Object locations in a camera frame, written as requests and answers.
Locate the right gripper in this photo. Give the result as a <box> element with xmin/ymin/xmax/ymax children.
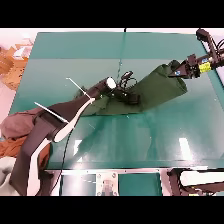
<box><xmin>168</xmin><ymin>54</ymin><xmax>202</xmax><ymax>80</ymax></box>

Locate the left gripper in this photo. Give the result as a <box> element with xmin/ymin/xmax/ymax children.
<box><xmin>112</xmin><ymin>87</ymin><xmax>141</xmax><ymax>105</ymax></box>

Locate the dark green garment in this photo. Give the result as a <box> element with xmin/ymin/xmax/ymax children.
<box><xmin>81</xmin><ymin>64</ymin><xmax>188</xmax><ymax>117</ymax></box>

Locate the grey-brown garment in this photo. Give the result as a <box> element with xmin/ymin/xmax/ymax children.
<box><xmin>0</xmin><ymin>109</ymin><xmax>46</xmax><ymax>141</ymax></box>

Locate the orange garment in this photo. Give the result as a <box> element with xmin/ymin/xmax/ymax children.
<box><xmin>0</xmin><ymin>135</ymin><xmax>52</xmax><ymax>172</ymax></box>

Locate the white garment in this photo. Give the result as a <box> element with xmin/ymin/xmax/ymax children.
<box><xmin>0</xmin><ymin>156</ymin><xmax>18</xmax><ymax>190</ymax></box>

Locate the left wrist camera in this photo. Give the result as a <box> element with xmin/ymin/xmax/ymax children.
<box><xmin>119</xmin><ymin>70</ymin><xmax>138</xmax><ymax>90</ymax></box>

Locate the black cable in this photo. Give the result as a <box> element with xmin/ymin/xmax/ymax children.
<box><xmin>54</xmin><ymin>126</ymin><xmax>75</xmax><ymax>197</ymax></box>

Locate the silver frame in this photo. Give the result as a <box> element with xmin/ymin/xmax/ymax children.
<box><xmin>43</xmin><ymin>166</ymin><xmax>224</xmax><ymax>197</ymax></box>

